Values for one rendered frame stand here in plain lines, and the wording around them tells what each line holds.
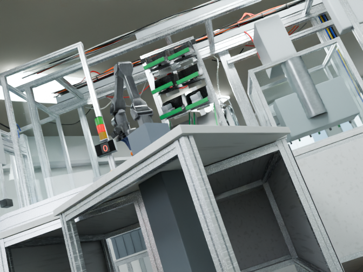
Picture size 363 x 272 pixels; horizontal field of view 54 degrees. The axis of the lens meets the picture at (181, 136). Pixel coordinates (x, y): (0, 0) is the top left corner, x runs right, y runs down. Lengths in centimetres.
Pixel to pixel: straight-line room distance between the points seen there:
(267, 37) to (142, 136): 163
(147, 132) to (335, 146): 138
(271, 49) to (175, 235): 181
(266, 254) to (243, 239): 23
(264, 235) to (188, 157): 238
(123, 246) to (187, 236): 251
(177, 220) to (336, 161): 133
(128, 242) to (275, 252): 150
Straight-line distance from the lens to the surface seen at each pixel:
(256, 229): 340
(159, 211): 151
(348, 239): 245
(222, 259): 106
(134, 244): 391
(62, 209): 170
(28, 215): 202
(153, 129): 157
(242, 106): 314
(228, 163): 168
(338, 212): 244
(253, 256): 340
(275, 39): 291
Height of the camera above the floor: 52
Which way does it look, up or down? 17 degrees up
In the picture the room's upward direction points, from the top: 19 degrees counter-clockwise
